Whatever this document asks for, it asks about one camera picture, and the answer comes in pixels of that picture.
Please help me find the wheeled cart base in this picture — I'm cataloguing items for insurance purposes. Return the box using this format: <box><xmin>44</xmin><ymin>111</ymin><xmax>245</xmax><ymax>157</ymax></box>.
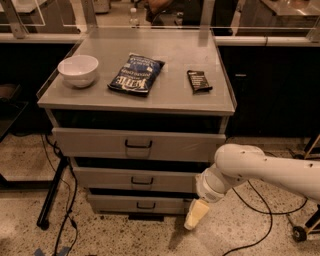
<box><xmin>291</xmin><ymin>133</ymin><xmax>320</xmax><ymax>244</ymax></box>

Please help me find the black floor cable right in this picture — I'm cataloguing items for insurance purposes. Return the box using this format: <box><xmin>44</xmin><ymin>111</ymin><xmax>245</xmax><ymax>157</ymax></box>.
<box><xmin>222</xmin><ymin>179</ymin><xmax>309</xmax><ymax>256</ymax></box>

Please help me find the black floor cable left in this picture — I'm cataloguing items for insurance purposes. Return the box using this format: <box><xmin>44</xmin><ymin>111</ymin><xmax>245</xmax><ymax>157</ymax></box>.
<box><xmin>40</xmin><ymin>133</ymin><xmax>80</xmax><ymax>256</ymax></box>

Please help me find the white bowl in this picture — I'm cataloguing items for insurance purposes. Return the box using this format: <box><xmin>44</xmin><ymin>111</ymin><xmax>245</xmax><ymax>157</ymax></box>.
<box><xmin>58</xmin><ymin>55</ymin><xmax>99</xmax><ymax>88</ymax></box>

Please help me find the clear plastic bottle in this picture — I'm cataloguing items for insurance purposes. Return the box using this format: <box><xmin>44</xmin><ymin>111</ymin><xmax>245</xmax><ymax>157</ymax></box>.
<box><xmin>129</xmin><ymin>8</ymin><xmax>140</xmax><ymax>27</ymax></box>

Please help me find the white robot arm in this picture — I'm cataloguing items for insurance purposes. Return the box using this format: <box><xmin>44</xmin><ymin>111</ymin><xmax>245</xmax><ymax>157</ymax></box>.
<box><xmin>184</xmin><ymin>144</ymin><xmax>320</xmax><ymax>230</ymax></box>

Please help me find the black snack bar wrapper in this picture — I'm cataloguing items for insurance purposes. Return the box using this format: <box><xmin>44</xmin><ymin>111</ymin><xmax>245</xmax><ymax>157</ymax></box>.
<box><xmin>187</xmin><ymin>70</ymin><xmax>213</xmax><ymax>94</ymax></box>

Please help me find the grey top drawer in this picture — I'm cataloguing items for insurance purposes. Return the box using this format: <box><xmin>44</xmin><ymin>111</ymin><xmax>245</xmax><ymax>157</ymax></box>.
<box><xmin>53</xmin><ymin>128</ymin><xmax>226</xmax><ymax>162</ymax></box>

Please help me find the black floor cable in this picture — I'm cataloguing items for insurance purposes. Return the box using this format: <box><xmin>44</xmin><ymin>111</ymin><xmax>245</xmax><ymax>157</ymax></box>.
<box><xmin>222</xmin><ymin>179</ymin><xmax>309</xmax><ymax>256</ymax></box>
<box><xmin>40</xmin><ymin>133</ymin><xmax>80</xmax><ymax>256</ymax></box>

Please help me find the grey drawer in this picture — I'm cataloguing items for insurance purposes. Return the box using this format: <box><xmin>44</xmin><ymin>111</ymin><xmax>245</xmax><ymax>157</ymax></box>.
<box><xmin>53</xmin><ymin>128</ymin><xmax>226</xmax><ymax>162</ymax></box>
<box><xmin>74</xmin><ymin>167</ymin><xmax>195</xmax><ymax>193</ymax></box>
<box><xmin>87</xmin><ymin>194</ymin><xmax>191</xmax><ymax>215</ymax></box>

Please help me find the seated person background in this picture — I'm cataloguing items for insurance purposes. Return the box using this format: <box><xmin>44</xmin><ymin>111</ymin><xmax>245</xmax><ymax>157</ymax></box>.
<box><xmin>145</xmin><ymin>0</ymin><xmax>184</xmax><ymax>26</ymax></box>

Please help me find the blue chip bag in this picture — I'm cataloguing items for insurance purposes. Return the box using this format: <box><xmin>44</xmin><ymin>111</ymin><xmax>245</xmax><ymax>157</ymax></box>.
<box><xmin>108</xmin><ymin>53</ymin><xmax>165</xmax><ymax>97</ymax></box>

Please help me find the grey drawer cabinet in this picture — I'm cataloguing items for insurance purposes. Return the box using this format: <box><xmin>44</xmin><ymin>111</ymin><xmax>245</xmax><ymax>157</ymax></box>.
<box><xmin>38</xmin><ymin>28</ymin><xmax>236</xmax><ymax>201</ymax></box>

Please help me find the grey bottom drawer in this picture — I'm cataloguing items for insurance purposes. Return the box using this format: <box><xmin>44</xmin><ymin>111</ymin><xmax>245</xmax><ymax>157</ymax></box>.
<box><xmin>87</xmin><ymin>194</ymin><xmax>191</xmax><ymax>215</ymax></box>

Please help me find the black table leg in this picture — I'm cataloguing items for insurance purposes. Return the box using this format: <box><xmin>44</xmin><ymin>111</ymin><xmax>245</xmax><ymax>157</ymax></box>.
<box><xmin>37</xmin><ymin>157</ymin><xmax>67</xmax><ymax>230</ymax></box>

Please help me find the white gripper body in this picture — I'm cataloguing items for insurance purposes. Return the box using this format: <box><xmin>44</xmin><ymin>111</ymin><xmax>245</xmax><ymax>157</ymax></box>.
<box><xmin>195</xmin><ymin>165</ymin><xmax>234</xmax><ymax>203</ymax></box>

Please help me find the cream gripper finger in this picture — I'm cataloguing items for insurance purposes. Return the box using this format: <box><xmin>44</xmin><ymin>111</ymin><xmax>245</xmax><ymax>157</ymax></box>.
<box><xmin>184</xmin><ymin>199</ymin><xmax>209</xmax><ymax>230</ymax></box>

